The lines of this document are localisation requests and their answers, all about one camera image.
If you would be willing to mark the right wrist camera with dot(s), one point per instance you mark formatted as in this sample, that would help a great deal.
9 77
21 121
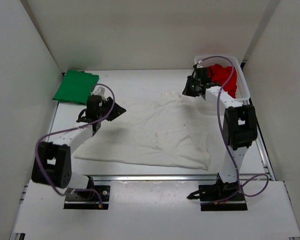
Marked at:
203 75

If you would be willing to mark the white plastic basket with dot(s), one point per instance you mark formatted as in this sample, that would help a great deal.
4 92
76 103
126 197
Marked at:
242 91

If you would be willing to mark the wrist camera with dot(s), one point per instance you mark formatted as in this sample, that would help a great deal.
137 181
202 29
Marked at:
95 102
203 75

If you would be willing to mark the white t shirt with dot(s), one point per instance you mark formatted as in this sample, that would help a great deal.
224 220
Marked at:
170 132

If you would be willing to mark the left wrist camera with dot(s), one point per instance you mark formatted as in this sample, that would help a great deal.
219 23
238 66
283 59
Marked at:
95 102

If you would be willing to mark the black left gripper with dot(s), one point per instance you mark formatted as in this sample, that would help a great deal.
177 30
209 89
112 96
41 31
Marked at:
117 110

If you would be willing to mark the aluminium table rail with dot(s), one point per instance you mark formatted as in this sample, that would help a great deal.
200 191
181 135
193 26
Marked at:
150 178

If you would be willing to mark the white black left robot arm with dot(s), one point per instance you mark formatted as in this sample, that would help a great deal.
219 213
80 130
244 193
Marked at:
53 152

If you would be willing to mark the red t shirt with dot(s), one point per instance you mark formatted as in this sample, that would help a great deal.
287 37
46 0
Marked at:
220 74

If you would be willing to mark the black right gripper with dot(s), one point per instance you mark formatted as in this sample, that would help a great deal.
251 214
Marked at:
187 91

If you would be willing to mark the green t shirt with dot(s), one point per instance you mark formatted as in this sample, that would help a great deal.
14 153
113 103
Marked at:
76 87

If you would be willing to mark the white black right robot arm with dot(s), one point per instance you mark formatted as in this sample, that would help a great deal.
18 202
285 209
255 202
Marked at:
238 127

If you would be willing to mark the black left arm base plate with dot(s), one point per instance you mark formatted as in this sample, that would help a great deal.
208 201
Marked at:
88 201

